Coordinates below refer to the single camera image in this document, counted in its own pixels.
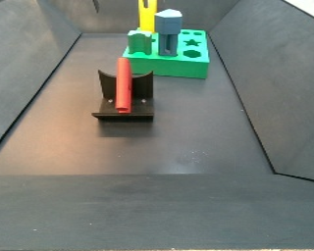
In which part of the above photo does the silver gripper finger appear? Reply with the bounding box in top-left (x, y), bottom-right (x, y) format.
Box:
top-left (91, 0), bottom-right (98, 13)

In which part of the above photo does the red square-circle object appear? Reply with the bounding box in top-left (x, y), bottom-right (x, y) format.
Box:
top-left (114, 58), bottom-right (132, 114)

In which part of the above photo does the black curved fixture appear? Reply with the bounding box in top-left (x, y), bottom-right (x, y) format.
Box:
top-left (93, 71), bottom-right (154, 121)

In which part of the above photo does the yellow rectangular block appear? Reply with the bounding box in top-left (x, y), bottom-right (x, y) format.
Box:
top-left (138, 0), bottom-right (157, 32)

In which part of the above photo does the green arch block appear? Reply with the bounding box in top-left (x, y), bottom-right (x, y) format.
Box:
top-left (126, 30), bottom-right (152, 55)

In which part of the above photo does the green foam shape-sorter base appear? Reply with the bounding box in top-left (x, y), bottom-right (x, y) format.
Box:
top-left (122, 29), bottom-right (209, 78)

